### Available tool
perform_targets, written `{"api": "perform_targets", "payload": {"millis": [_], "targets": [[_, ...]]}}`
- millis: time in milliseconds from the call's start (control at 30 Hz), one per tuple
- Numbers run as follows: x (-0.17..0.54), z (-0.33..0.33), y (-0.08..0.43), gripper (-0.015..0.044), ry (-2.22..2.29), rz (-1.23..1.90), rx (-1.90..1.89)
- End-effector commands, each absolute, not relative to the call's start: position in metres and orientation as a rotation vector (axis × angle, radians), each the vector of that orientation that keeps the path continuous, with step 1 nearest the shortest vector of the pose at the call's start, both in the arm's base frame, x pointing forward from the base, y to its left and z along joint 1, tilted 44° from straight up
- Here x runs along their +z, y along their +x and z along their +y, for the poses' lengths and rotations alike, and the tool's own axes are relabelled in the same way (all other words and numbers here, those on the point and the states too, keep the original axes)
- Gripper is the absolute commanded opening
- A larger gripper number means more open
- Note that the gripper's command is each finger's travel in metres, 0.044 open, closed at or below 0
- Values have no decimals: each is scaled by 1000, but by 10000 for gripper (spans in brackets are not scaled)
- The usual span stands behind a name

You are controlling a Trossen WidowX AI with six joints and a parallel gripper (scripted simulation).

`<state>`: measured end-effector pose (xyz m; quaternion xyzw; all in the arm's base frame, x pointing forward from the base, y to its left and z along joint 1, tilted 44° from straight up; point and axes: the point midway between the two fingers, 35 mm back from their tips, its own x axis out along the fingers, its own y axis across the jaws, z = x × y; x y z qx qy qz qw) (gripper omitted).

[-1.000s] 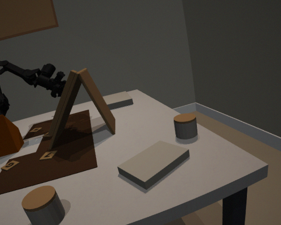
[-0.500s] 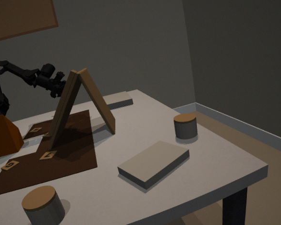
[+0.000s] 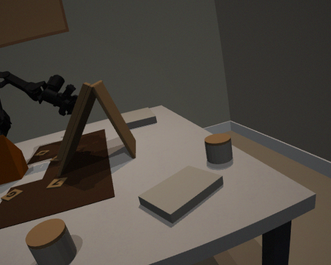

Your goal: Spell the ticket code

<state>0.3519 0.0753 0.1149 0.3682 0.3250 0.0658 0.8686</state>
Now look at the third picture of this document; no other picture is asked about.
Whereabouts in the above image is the grey cylindrical container with tan lid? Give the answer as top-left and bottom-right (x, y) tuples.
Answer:
(205, 134), (233, 164)
(25, 219), (77, 265)

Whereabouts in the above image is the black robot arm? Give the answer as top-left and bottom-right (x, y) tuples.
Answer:
(0, 71), (76, 137)

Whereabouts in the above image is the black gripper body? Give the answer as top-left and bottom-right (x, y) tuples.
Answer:
(51, 92), (78, 116)

